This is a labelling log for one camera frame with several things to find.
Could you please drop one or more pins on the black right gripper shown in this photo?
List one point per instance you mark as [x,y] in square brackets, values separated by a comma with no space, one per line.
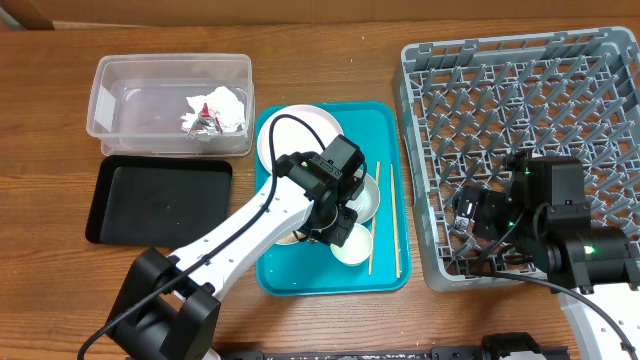
[487,202]

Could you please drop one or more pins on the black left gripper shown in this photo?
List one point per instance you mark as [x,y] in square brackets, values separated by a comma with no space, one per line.
[339,232]

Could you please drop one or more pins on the white cup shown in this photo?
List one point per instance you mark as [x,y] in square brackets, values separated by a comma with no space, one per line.
[357,247]

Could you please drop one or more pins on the pink bowl with rice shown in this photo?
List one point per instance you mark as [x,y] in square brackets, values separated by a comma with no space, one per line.
[292,238]

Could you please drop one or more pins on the red snack wrapper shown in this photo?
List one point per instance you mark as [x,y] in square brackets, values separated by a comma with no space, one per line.
[206,126]

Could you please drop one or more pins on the white paper napkin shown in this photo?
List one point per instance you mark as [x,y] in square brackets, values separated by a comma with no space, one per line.
[222,102]

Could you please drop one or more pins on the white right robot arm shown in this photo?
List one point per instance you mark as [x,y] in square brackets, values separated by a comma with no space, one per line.
[550,227]

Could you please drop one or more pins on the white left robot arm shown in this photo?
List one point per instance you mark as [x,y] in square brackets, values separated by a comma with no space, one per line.
[168,306]

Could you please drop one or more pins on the grey dishwasher rack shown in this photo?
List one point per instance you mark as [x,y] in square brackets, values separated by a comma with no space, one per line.
[465,104]

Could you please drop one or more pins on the black waste tray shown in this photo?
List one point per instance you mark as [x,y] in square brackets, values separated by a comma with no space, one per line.
[158,201]

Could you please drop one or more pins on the clear plastic waste bin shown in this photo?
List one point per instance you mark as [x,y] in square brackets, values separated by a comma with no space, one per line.
[136,102]

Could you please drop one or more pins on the grey-green bowl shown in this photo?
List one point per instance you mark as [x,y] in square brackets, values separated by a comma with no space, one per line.
[367,202]

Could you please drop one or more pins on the left wooden chopstick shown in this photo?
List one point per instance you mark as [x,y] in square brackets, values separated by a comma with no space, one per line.
[373,222]

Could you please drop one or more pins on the wooden chopstick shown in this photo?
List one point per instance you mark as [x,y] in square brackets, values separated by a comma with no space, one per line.
[395,223]
[373,222]

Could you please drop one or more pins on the right wooden chopstick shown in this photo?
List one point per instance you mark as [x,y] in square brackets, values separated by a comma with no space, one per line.
[395,223]

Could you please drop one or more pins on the large pink plate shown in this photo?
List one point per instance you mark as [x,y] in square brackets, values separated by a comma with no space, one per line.
[290,136]

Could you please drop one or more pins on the teal plastic tray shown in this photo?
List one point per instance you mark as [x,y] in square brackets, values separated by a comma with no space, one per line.
[311,269]

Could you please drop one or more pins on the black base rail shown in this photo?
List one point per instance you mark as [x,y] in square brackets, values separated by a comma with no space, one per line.
[501,346]

